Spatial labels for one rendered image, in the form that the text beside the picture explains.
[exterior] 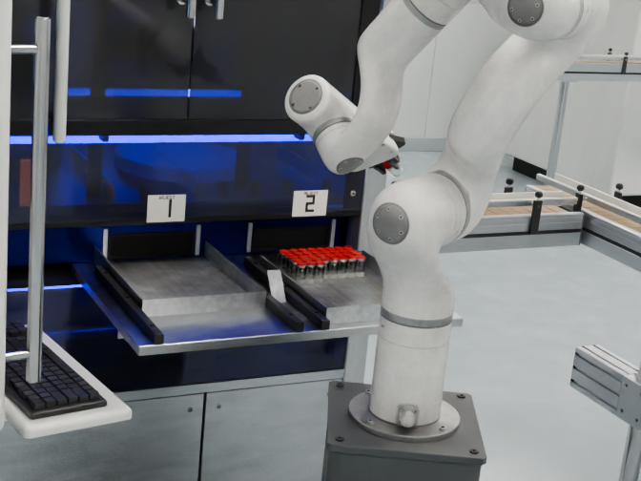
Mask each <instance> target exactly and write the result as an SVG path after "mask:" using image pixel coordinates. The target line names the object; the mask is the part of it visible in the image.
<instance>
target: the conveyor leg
mask: <svg viewBox="0 0 641 481"><path fill-rule="evenodd" d="M637 381H638V382H640V383H641V359H640V365H639V369H638V375H637ZM640 468H641V432H640V431H639V430H637V429H635V428H634V427H632V426H631V425H629V427H628V432H627V437H626V443H625V447H624V453H623V458H622V464H621V469H620V474H619V479H618V481H638V478H639V472H640Z"/></svg>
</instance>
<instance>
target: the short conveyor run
mask: <svg viewBox="0 0 641 481"><path fill-rule="evenodd" d="M513 181H514V179H513V178H507V179H506V184H507V187H505V190H504V193H493V194H492V195H491V198H490V201H489V203H488V206H487V208H486V211H485V213H484V214H483V216H482V218H481V220H480V221H479V223H478V224H477V225H476V226H475V227H474V229H473V230H472V231H471V232H470V233H468V234H467V235H466V236H464V237H462V238H460V239H458V240H455V241H453V242H451V243H448V244H446V245H443V246H441V248H440V251H439V254H441V253H457V252H473V251H489V250H506V249H522V248H538V247H554V246H572V245H580V241H581V235H582V229H583V223H584V217H585V216H584V213H582V212H574V211H572V210H569V209H568V208H566V207H564V206H561V205H566V204H577V200H578V198H577V197H568V198H563V191H550V192H542V191H537V192H522V193H512V192H513V187H511V186H510V185H511V184H513Z"/></svg>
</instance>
